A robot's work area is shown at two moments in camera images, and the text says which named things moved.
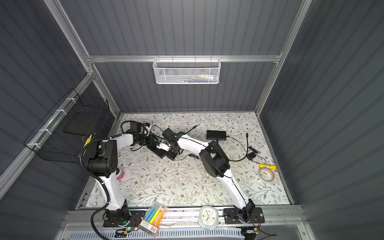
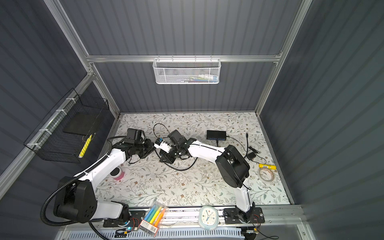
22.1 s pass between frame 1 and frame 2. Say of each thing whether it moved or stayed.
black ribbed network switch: stayed
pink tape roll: stayed
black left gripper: moved
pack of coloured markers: stayed
